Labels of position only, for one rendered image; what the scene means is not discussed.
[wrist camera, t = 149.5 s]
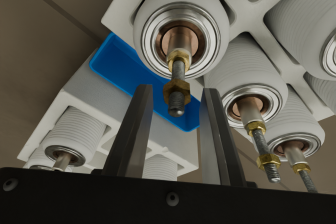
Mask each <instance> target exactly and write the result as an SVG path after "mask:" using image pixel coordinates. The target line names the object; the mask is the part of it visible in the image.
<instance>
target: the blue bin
mask: <svg viewBox="0 0 336 224"><path fill-rule="evenodd" d="M89 67H90V69H91V70H92V71H94V72H95V73H96V74H98V75H99V76H101V77H102V78H104V79H105V80H107V81H108V82H110V83H111V84H113V85H114V86H116V87H117V88H119V89H120V90H122V91H123V92H125V93H126V94H128V95H129V96H131V97H133V95H134V93H135V90H136V88H137V86H139V85H140V84H145V85H152V91H153V112H155V113H156V114H158V115H159V116H161V117H162V118H164V119H165V120H167V121H168V122H170V123H171V124H173V125H174V126H176V127H177V128H179V129H180V130H182V131H184V132H191V131H193V130H194V129H196V128H198V127H200V120H199V108H200V103H201V102H200V101H199V100H198V99H196V98H195V97H194V96H193V95H191V94H190V100H191V102H190V103H188V104H186V105H185V106H184V114H183V115H182V116H180V117H173V116H171V115H169V113H168V104H166V103H165V101H164V96H163V87H164V85H165V84H166V83H168V82H169V81H171V79H167V78H164V77H161V76H159V75H157V74H156V73H154V72H152V71H151V70H150V69H149V68H148V67H146V66H145V64H144V63H143V62H142V61H141V59H140V58H139V56H138V54H137V52H136V50H135V49H134V48H132V47H131V46H130V45H129V44H127V43H126V42H125V41H124V40H122V39H121V38H120V37H119V36H117V35H116V34H115V33H113V32H112V31H111V32H110V33H109V34H108V36H107V37H106V38H105V40H104V41H103V43H102V44H101V46H100V47H99V48H98V50H97V51H96V53H95V54H94V56H93V57H92V58H91V60H90V61H89Z"/></svg>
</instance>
